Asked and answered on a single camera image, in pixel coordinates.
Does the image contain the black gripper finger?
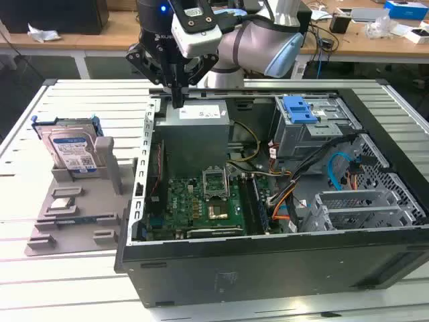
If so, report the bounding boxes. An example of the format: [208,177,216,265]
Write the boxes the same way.
[178,53,220,109]
[125,43,179,109]

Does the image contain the hard disk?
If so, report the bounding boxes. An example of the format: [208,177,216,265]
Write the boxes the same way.
[32,113,105,174]

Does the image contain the blue data wire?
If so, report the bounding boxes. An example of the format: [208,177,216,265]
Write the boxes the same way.
[327,152,357,192]

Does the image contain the orange yellow power wire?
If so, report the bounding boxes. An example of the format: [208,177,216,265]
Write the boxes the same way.
[347,156,365,189]

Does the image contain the wooden desk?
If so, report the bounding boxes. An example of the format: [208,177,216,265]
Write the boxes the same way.
[0,0,429,64]

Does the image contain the grey power supply unit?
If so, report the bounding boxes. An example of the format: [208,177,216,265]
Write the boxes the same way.
[154,99,235,178]

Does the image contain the large black box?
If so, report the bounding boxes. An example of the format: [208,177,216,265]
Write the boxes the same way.
[0,0,110,36]

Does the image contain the blue plastic drive latch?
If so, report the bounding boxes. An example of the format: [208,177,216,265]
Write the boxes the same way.
[282,96,318,124]

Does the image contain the crumpled white paper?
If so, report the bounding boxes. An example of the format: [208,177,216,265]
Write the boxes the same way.
[27,22,63,44]

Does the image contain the CPU socket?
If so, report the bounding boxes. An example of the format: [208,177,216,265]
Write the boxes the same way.
[202,166,232,201]

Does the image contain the metal optical drive cage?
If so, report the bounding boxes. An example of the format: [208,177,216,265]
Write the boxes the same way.
[269,95,365,168]

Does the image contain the black pen cup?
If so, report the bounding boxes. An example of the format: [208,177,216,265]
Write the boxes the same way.
[329,15,351,34]

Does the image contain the green motherboard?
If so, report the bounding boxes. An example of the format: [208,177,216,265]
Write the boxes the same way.
[147,176,279,239]

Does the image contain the RAM stick in slot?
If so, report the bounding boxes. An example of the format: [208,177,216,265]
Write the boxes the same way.
[251,176,271,235]

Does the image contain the grey parts rack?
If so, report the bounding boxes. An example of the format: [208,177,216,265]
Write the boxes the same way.
[25,136,140,258]

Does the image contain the silver CPU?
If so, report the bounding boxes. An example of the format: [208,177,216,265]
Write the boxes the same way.
[53,198,76,211]

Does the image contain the grey flat laptop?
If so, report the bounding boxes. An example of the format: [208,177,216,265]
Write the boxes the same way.
[350,7,391,23]

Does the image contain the RAM stick with blue label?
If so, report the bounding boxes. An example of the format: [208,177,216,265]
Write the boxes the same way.
[36,215,119,227]

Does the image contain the crumpled clear plastic bag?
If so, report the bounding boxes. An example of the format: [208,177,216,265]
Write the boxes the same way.
[364,15,408,38]

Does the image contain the black open PC case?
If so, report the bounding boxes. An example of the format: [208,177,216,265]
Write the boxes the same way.
[113,87,429,309]

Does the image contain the blue cardboard box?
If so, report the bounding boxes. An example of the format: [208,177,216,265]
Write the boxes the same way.
[383,0,429,19]

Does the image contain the small white box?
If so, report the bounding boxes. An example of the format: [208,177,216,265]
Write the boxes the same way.
[405,28,429,45]

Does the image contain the yellow black power wires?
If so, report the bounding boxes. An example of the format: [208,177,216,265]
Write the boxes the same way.
[227,121,262,166]

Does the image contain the red black thin wire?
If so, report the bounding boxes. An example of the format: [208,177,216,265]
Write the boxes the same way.
[149,139,167,197]

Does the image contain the black cable bundle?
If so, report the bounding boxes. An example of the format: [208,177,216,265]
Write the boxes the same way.
[267,133,369,206]

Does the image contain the orange data wire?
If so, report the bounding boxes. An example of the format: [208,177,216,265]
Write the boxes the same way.
[271,191,296,221]

